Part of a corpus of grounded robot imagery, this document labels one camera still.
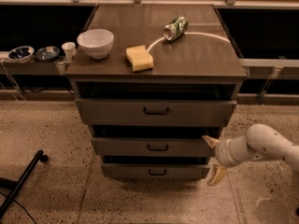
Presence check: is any white bowl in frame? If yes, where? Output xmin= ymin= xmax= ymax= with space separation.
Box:
xmin=77 ymin=29 xmax=114 ymax=59

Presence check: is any black floor cable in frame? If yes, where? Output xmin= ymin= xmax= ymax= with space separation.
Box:
xmin=0 ymin=191 xmax=38 ymax=224

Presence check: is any grey side shelf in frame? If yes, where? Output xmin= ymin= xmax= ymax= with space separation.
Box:
xmin=0 ymin=55 xmax=70 ymax=76

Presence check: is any grey top drawer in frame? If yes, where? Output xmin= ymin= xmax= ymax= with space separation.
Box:
xmin=76 ymin=99 xmax=236 ymax=127

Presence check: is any blue patterned bowl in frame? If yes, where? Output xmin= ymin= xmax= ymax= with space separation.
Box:
xmin=8 ymin=46 xmax=35 ymax=63

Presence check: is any crushed green soda can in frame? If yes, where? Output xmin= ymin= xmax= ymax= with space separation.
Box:
xmin=163 ymin=16 xmax=189 ymax=41

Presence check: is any grey drawer cabinet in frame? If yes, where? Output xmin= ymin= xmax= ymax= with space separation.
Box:
xmin=66 ymin=4 xmax=247 ymax=166

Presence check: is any small white cup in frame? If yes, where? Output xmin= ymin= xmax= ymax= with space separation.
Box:
xmin=62 ymin=42 xmax=76 ymax=61

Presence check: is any black stand leg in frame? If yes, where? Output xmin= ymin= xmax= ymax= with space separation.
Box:
xmin=0 ymin=150 xmax=48 ymax=219

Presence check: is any dark blue small dish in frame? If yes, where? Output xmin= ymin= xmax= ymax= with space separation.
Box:
xmin=35 ymin=46 xmax=60 ymax=62

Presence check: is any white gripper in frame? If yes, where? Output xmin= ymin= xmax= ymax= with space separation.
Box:
xmin=202 ymin=135 xmax=239 ymax=186

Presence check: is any grey bottom drawer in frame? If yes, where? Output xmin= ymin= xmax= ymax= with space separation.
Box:
xmin=101 ymin=163 xmax=210 ymax=179

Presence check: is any grey drawer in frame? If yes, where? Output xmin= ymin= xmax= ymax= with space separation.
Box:
xmin=101 ymin=163 xmax=210 ymax=179
xmin=91 ymin=137 xmax=215 ymax=158
xmin=76 ymin=99 xmax=236 ymax=127

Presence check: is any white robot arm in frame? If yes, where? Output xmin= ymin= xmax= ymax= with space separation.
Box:
xmin=202 ymin=124 xmax=299 ymax=186

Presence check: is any yellow sponge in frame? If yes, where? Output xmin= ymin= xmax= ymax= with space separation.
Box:
xmin=126 ymin=45 xmax=153 ymax=72

